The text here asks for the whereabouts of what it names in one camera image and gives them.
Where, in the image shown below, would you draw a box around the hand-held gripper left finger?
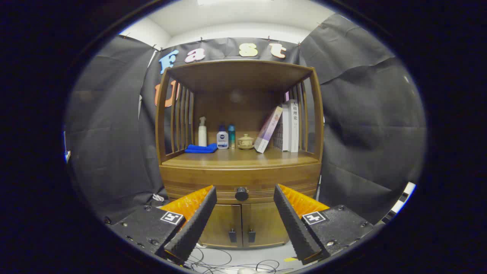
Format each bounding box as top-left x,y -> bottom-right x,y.
108,185 -> 217,264

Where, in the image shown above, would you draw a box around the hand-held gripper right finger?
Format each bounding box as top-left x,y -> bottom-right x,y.
274,184 -> 375,266

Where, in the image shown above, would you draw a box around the wooden drawer with black knob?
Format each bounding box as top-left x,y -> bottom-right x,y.
159,163 -> 322,204

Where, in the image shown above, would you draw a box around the wooden cabinet door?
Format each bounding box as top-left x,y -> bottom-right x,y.
242,203 -> 290,248
198,204 -> 243,248

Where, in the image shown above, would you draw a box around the wooden countertop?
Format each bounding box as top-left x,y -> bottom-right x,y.
162,148 -> 319,168

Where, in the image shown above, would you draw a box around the wooden cabinet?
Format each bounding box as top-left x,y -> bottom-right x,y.
155,59 -> 325,249

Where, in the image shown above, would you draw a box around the folded blue cloth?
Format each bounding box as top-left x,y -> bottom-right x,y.
185,143 -> 218,154

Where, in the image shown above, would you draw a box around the white pump bottle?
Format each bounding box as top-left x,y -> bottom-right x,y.
198,116 -> 208,147

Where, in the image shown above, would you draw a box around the white bottle with blue label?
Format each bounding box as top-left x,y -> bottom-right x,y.
216,126 -> 229,150

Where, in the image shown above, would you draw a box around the beige ceramic lidded pot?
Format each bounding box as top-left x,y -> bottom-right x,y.
237,134 -> 255,150

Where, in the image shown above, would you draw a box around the plain white book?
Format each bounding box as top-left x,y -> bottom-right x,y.
282,105 -> 290,151

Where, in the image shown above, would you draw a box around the white book with printed spine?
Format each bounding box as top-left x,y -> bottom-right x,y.
288,99 -> 300,153

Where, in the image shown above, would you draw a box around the pink purple book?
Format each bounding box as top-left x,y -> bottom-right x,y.
254,106 -> 284,154

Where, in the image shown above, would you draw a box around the black white striped board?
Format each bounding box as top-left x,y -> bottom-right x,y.
380,182 -> 416,225

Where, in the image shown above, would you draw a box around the black backdrop cloth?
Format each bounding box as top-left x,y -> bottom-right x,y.
65,13 -> 427,225

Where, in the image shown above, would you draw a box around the black floor cables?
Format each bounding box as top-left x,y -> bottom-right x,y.
179,245 -> 293,274

